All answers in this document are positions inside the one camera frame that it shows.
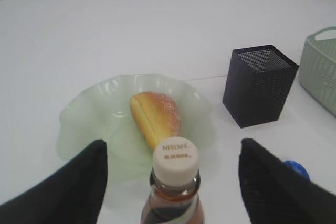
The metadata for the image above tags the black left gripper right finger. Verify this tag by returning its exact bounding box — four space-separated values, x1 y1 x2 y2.
238 138 335 223

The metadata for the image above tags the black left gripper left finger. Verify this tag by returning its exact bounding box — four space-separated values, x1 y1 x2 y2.
1 140 108 223

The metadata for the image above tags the brown Nescafe coffee bottle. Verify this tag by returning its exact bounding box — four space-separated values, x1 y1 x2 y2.
140 137 205 223

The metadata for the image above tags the sugared bread roll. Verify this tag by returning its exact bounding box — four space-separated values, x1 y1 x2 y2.
130 91 181 149

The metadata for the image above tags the blue pencil sharpener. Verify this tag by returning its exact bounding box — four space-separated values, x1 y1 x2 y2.
284 160 310 180

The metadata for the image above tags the pale green wavy glass plate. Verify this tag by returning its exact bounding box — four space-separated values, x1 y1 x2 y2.
57 74 215 185

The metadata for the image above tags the black mesh pen holder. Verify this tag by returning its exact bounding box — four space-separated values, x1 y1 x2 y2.
223 45 299 128

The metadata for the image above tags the pale green plastic basket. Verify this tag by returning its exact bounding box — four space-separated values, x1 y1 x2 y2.
299 26 335 114

